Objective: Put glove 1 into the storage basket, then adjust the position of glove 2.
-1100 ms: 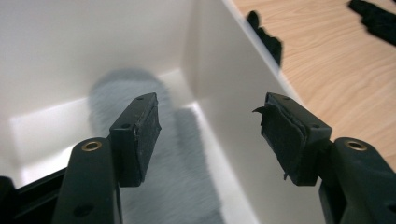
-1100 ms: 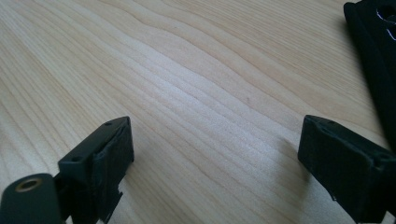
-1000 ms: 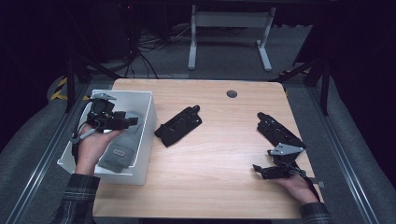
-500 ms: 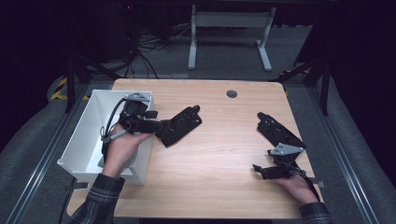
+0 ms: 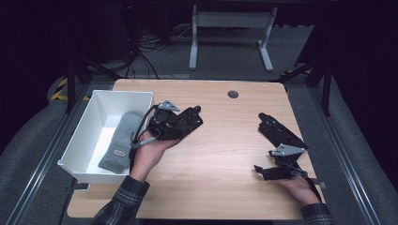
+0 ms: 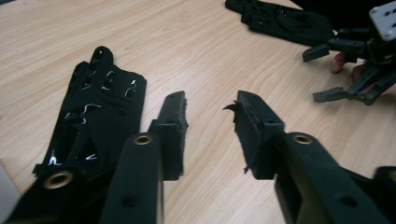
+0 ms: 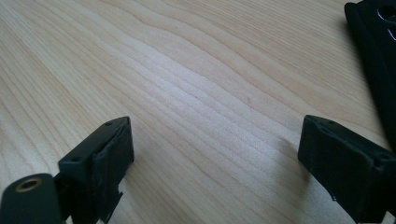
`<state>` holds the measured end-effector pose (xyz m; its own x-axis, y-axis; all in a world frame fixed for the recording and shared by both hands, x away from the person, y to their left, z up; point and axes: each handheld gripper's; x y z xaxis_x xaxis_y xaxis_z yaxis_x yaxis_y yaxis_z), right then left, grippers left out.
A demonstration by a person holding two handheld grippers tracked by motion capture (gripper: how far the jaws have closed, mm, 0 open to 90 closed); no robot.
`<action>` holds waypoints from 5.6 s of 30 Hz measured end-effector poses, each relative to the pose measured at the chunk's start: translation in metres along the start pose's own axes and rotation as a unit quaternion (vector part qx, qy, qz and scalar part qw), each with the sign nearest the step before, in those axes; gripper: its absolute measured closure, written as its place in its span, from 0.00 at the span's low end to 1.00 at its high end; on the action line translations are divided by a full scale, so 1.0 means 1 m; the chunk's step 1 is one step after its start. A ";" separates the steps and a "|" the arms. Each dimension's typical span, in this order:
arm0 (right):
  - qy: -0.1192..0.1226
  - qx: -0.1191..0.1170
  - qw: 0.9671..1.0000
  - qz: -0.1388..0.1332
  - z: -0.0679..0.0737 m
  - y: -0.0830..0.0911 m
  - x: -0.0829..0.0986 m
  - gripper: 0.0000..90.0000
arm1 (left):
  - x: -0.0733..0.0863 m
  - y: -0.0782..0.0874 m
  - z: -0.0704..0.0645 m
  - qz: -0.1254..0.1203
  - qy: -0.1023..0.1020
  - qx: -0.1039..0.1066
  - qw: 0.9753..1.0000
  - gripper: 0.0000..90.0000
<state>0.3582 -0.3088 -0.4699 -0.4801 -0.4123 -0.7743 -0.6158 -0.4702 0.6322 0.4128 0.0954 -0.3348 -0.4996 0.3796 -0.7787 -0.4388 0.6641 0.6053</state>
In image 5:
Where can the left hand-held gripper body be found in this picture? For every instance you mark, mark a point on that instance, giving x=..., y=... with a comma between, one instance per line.
x=162, y=120

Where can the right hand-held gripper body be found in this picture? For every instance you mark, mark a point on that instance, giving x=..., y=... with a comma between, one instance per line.
x=284, y=170

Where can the black holder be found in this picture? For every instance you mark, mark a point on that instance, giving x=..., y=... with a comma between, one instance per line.
x=187, y=120

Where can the grey mitten with label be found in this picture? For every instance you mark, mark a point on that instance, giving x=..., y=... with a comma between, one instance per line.
x=122, y=140

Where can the white box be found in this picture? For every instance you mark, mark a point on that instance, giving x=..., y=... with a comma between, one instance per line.
x=94, y=125

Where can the person's right hand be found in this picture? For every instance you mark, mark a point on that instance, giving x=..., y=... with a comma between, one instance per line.
x=302, y=189

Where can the person's left hand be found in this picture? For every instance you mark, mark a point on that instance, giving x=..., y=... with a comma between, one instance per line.
x=148, y=156

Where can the grey round table grommet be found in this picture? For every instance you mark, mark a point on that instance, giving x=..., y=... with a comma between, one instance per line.
x=233, y=94

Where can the black metal stand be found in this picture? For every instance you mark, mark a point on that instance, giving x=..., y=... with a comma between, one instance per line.
x=327, y=90
x=70, y=84

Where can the yellow black hazard tape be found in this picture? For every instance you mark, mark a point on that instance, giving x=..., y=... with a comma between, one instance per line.
x=59, y=92

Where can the grey table bracket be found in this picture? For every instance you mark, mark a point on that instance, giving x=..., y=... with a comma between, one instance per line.
x=82, y=186
x=322, y=184

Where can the aluminium floor rail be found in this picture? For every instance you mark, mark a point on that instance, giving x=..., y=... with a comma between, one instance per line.
x=347, y=162
x=43, y=162

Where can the white metal desk frame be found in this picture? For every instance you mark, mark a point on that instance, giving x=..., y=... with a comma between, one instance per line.
x=231, y=19

